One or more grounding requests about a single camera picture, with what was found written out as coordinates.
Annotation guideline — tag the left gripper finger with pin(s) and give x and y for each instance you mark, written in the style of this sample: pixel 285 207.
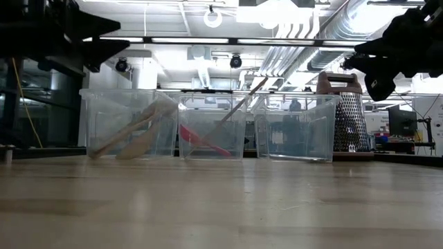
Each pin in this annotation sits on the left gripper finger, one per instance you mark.
pixel 97 26
pixel 100 52

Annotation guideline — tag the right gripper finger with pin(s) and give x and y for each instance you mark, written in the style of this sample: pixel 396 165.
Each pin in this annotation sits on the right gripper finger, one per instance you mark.
pixel 380 46
pixel 377 64

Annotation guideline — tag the wooden round spoon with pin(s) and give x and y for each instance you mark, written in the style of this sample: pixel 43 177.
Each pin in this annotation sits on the wooden round spoon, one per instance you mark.
pixel 138 122

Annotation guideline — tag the narrow wooden spatula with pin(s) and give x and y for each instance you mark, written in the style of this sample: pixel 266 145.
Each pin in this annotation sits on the narrow wooden spatula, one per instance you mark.
pixel 138 148

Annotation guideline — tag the red silicone spatula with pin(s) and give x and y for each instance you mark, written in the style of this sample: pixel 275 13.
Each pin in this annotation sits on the red silicone spatula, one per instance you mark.
pixel 194 138

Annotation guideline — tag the wide wooden spatula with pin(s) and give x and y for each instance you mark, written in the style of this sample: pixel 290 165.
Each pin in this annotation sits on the wide wooden spatula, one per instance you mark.
pixel 239 107

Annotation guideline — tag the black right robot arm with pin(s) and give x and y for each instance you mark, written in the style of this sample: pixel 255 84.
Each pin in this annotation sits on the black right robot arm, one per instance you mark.
pixel 437 5

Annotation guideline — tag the black ceiling spotlight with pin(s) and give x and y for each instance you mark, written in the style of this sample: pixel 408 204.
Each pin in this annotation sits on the black ceiling spotlight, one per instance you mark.
pixel 347 64
pixel 121 65
pixel 235 61

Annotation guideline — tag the clear plastic bin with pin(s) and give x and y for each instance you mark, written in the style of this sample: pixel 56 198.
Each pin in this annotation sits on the clear plastic bin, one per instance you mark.
pixel 104 103
pixel 211 114
pixel 294 152

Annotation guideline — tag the metal box grater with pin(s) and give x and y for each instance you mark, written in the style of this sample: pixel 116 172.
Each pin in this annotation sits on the metal box grater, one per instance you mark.
pixel 349 121

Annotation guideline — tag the black computer monitor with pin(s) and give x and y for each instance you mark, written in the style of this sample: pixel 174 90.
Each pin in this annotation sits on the black computer monitor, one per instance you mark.
pixel 401 122

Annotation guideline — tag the cluttered background desk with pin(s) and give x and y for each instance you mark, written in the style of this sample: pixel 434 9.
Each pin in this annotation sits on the cluttered background desk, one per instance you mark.
pixel 398 145

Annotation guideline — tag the person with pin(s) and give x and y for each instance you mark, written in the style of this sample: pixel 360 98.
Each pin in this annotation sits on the person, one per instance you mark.
pixel 295 105

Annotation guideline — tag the white round ceiling lamp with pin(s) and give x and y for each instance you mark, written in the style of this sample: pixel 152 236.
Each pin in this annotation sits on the white round ceiling lamp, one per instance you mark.
pixel 212 19

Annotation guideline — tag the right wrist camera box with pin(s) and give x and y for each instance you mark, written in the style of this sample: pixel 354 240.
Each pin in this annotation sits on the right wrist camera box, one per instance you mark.
pixel 379 86

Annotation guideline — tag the silver ventilation duct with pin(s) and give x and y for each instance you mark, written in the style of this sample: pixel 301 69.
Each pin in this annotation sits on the silver ventilation duct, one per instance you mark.
pixel 346 20

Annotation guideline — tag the black ceiling light rail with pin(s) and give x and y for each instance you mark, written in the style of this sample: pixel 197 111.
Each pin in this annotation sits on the black ceiling light rail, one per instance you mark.
pixel 194 40

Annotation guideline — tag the silver metal post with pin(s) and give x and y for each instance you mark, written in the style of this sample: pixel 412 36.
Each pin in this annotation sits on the silver metal post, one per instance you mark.
pixel 7 154

